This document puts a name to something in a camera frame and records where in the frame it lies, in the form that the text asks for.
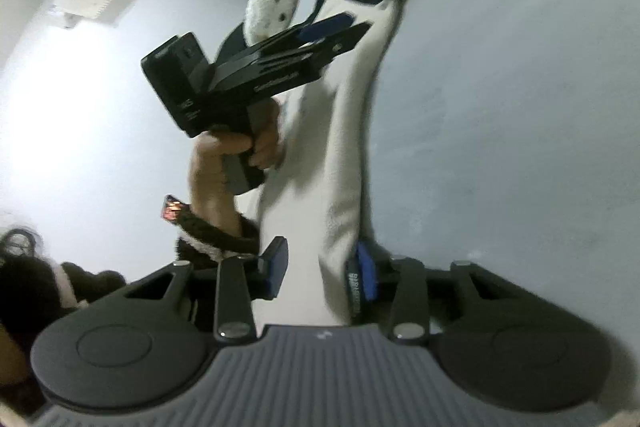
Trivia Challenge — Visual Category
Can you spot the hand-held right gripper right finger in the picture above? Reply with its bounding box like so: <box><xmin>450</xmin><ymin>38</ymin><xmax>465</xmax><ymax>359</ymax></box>
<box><xmin>352</xmin><ymin>241</ymin><xmax>503</xmax><ymax>342</ymax></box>

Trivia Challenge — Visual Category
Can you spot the white plush dog toy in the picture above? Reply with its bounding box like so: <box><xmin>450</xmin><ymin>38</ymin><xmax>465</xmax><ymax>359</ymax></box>
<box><xmin>242</xmin><ymin>0</ymin><xmax>303</xmax><ymax>45</ymax></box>

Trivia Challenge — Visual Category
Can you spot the black and cream sweater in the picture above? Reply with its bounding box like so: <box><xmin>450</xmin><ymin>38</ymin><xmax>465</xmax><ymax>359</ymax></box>
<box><xmin>257</xmin><ymin>0</ymin><xmax>640</xmax><ymax>328</ymax></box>

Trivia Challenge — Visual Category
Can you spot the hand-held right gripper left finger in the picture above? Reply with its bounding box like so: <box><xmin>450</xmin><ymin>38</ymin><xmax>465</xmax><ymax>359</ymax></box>
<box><xmin>125</xmin><ymin>236</ymin><xmax>290</xmax><ymax>342</ymax></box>

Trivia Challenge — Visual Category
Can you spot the person's left hand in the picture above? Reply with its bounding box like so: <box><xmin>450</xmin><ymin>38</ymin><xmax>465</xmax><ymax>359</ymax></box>
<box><xmin>187</xmin><ymin>99</ymin><xmax>282</xmax><ymax>228</ymax></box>

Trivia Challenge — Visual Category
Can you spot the person's dark clothing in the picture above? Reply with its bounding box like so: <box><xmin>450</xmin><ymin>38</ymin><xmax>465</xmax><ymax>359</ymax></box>
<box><xmin>0</xmin><ymin>227</ymin><xmax>128</xmax><ymax>415</ymax></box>

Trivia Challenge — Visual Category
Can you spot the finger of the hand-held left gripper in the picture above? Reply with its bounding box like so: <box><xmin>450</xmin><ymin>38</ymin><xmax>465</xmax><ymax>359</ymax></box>
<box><xmin>217</xmin><ymin>12</ymin><xmax>353</xmax><ymax>62</ymax></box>
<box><xmin>299</xmin><ymin>22</ymin><xmax>374</xmax><ymax>58</ymax></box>

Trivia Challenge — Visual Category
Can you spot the person's left forearm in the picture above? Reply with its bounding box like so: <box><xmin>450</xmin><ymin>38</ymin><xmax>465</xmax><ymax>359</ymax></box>
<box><xmin>175</xmin><ymin>202</ymin><xmax>261</xmax><ymax>270</ymax></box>

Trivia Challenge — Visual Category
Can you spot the phone with lit screen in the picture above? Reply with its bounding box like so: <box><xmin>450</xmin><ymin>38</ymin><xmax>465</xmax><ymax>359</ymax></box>
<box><xmin>161</xmin><ymin>194</ymin><xmax>191</xmax><ymax>225</ymax></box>

